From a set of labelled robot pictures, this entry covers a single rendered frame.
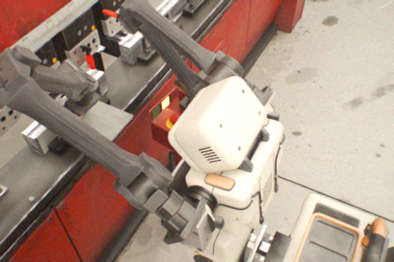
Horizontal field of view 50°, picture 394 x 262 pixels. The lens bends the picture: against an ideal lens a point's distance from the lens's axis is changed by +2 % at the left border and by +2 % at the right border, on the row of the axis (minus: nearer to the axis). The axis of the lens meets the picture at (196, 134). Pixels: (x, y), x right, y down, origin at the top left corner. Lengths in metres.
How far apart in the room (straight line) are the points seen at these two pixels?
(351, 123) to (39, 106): 2.35
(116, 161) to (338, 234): 0.73
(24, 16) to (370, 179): 2.05
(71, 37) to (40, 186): 0.51
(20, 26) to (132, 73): 0.64
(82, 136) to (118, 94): 0.87
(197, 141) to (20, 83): 0.38
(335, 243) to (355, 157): 1.46
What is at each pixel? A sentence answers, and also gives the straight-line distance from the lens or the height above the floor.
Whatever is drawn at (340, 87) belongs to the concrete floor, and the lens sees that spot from 3.17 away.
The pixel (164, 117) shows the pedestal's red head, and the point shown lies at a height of 0.78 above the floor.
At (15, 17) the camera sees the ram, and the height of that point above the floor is 1.39.
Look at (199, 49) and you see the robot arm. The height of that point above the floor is 1.29.
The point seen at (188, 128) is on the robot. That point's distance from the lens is 0.95.
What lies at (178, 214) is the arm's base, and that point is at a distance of 0.97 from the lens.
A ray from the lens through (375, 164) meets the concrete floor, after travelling 2.77.
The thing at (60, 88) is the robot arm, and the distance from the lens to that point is 1.13.
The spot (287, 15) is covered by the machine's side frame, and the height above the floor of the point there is 0.15.
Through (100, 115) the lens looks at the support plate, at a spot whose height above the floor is 1.00.
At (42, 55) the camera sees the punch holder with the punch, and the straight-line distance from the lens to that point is 1.42.
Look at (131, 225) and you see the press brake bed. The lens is 2.32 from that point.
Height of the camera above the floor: 2.07
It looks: 49 degrees down
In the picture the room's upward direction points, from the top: 1 degrees counter-clockwise
